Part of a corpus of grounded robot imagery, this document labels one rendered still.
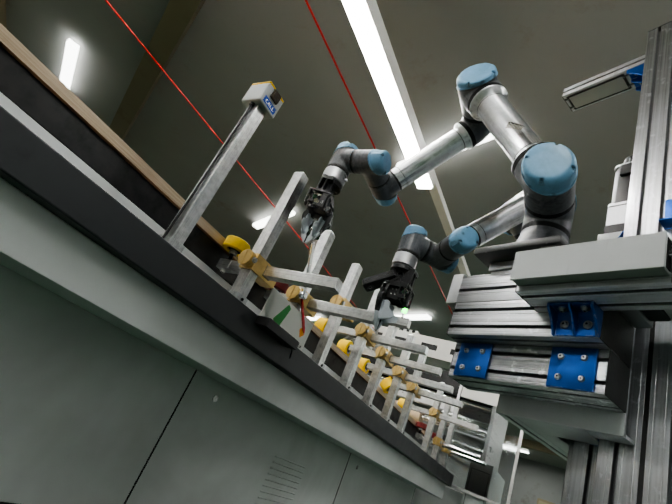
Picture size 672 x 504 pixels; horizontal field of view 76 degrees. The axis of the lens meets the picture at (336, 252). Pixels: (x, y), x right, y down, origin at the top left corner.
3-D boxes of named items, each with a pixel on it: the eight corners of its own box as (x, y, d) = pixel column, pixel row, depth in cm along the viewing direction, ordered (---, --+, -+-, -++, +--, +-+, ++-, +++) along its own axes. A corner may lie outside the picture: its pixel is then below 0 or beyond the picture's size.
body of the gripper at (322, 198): (301, 202, 125) (317, 171, 130) (306, 218, 132) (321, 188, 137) (325, 209, 123) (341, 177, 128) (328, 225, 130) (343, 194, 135)
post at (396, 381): (386, 427, 207) (415, 337, 227) (384, 426, 205) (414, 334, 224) (379, 425, 209) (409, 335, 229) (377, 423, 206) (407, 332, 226)
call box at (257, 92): (272, 121, 116) (284, 101, 119) (258, 100, 111) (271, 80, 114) (253, 122, 120) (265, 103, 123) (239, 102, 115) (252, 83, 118)
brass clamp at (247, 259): (274, 289, 125) (281, 274, 127) (248, 265, 115) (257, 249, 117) (258, 286, 128) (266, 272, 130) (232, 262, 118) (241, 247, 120)
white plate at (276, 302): (301, 352, 140) (314, 324, 144) (259, 317, 121) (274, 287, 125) (300, 352, 141) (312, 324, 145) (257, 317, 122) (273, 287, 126)
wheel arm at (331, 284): (338, 297, 110) (344, 282, 112) (332, 290, 107) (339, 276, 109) (220, 274, 133) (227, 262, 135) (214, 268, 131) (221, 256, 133)
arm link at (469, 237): (577, 197, 140) (470, 259, 121) (553, 212, 150) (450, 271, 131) (556, 168, 142) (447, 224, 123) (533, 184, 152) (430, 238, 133)
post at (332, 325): (316, 382, 151) (363, 267, 171) (311, 379, 149) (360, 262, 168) (308, 380, 153) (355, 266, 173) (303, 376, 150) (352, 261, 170)
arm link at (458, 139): (489, 119, 149) (370, 196, 150) (485, 93, 140) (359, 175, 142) (511, 134, 141) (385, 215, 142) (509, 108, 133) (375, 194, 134)
